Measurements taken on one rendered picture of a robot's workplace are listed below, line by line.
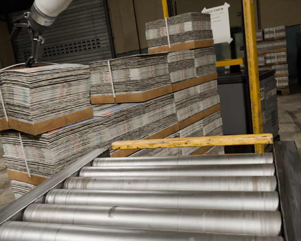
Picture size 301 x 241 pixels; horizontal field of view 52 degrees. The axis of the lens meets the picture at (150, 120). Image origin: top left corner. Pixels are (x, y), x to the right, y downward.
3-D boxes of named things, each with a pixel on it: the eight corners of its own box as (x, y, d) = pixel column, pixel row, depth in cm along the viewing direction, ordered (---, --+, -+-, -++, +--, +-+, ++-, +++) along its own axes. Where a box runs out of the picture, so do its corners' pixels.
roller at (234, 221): (37, 220, 63) (32, 198, 62) (290, 234, 47) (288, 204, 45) (20, 235, 58) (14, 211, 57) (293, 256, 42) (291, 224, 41)
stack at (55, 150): (35, 294, 151) (-6, 130, 135) (167, 193, 240) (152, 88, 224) (88, 327, 127) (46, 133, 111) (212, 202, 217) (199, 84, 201)
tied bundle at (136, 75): (91, 105, 177) (83, 64, 173) (123, 96, 200) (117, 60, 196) (143, 103, 155) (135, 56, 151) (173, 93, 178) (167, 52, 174)
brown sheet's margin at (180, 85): (125, 94, 202) (124, 88, 201) (152, 87, 223) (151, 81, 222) (173, 92, 178) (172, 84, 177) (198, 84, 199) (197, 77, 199)
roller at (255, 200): (52, 184, 68) (37, 195, 63) (284, 185, 51) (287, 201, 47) (57, 205, 69) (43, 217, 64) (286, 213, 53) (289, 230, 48)
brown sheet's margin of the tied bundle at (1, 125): (-11, 132, 132) (-14, 122, 131) (47, 116, 154) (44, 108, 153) (7, 128, 122) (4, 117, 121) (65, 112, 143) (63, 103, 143)
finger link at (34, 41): (38, 29, 120) (40, 29, 119) (38, 57, 125) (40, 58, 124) (29, 29, 117) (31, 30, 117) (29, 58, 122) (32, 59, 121)
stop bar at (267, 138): (116, 147, 91) (115, 140, 91) (274, 140, 76) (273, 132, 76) (111, 150, 88) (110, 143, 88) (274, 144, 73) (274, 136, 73)
